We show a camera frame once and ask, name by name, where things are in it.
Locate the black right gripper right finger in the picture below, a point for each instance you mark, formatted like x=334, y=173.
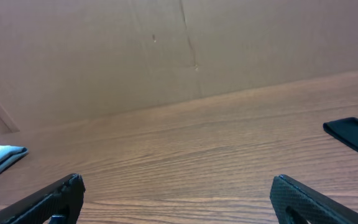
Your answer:
x=296, y=203

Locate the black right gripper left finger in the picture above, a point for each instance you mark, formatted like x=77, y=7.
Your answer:
x=60, y=202

